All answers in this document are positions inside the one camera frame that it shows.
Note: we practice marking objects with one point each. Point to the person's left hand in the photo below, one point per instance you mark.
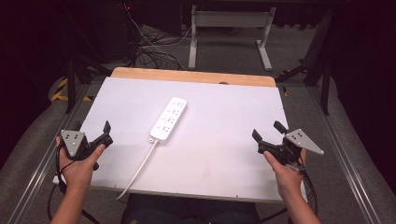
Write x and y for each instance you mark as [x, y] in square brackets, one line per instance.
[77, 172]

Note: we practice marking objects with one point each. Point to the white metal stand frame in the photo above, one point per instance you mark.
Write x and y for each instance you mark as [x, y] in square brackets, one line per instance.
[232, 19]

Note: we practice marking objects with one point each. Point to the person's right hand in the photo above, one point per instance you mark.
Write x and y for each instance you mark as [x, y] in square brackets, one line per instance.
[288, 179]

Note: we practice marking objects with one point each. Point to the white power strip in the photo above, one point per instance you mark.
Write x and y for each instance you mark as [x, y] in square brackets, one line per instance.
[169, 119]

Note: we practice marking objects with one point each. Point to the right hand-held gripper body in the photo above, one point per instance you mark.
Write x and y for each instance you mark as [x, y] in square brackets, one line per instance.
[281, 151]

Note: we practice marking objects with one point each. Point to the dark equipment box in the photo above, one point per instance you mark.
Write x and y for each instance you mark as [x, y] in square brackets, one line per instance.
[102, 31]

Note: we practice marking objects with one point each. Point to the aluminium floor rail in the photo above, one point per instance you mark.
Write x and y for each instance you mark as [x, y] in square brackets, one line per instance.
[46, 161]
[345, 161]

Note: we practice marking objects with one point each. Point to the yellow black hazard tape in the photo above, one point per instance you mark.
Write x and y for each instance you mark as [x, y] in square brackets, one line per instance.
[60, 93]

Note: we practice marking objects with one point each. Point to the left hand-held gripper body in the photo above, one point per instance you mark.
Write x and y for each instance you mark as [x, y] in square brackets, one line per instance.
[72, 141]

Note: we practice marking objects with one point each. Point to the black metal stand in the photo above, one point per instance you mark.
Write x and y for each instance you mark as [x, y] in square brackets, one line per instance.
[71, 84]
[325, 77]

